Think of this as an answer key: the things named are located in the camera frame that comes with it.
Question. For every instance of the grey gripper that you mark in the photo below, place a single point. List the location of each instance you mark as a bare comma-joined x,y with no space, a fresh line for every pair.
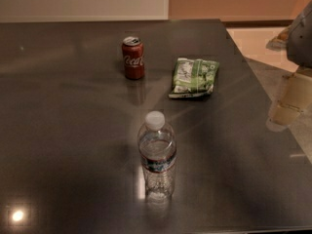
300,43

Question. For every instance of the clear plastic water bottle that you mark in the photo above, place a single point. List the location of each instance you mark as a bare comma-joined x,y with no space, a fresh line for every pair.
156,141

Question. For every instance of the green snack bag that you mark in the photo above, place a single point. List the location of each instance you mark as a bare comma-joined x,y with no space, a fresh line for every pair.
193,78

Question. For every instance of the red Coca-Cola can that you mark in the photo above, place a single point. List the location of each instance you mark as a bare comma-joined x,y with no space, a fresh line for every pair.
132,49

